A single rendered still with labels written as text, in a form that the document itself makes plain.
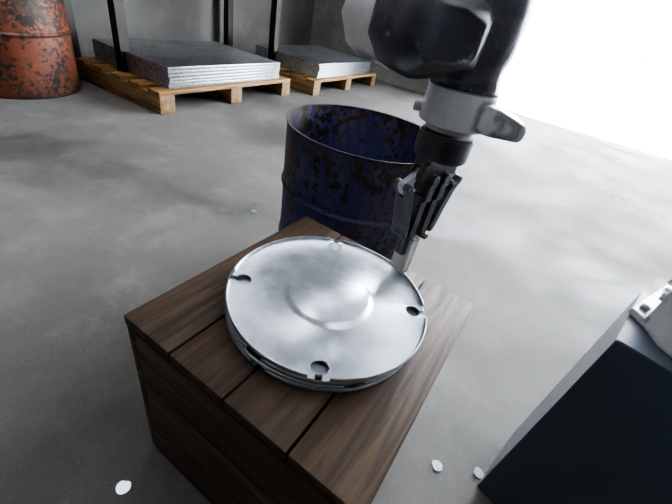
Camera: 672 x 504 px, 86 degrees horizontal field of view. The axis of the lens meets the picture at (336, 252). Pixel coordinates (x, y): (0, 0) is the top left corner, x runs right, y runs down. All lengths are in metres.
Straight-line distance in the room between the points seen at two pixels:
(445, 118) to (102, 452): 0.80
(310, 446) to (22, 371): 0.72
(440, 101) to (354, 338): 0.31
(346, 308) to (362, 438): 0.17
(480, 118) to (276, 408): 0.42
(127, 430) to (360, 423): 0.53
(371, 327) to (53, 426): 0.64
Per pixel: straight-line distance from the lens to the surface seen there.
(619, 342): 0.61
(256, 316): 0.49
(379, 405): 0.48
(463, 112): 0.48
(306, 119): 1.10
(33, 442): 0.91
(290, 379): 0.46
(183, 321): 0.54
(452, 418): 0.96
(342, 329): 0.49
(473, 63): 0.46
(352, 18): 0.51
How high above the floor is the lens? 0.74
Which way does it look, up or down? 35 degrees down
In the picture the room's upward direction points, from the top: 13 degrees clockwise
